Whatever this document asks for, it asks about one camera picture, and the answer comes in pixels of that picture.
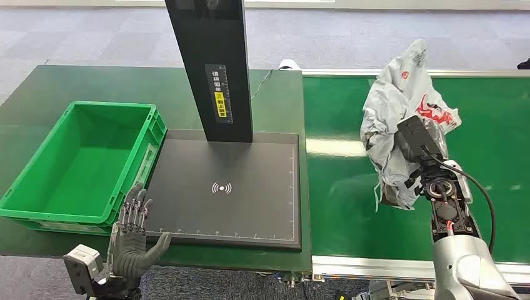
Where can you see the grey plastic mailer red print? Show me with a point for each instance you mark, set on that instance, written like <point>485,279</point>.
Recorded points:
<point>393,107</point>

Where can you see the black scanner column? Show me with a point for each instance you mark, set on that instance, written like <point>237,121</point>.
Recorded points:
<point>211,41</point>

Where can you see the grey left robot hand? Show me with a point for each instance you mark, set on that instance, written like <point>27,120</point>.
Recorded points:
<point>128,248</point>

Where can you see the white roller end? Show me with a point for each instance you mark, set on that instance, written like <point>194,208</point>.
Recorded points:
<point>289,64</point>

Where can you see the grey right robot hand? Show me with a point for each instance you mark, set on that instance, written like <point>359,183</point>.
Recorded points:
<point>439,138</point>

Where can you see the black yellow column label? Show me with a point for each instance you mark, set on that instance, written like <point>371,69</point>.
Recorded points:
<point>219,93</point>

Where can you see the black scanner base plate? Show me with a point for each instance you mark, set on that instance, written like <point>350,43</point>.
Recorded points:
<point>248,198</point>

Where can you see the metal bracket under table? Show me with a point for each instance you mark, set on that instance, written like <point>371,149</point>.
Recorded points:
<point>296,280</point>

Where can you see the green conveyor belt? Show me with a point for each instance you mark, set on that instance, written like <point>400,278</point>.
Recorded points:
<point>488,136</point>

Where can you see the dark object at floor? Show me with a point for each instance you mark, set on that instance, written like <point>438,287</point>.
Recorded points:
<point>524,64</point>

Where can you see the dark green table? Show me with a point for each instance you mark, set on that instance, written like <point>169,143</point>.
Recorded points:
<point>62,87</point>

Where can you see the green plastic crate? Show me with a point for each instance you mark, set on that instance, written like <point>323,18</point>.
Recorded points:
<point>78,165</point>

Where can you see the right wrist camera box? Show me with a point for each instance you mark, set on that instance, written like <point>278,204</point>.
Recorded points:
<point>418,138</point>

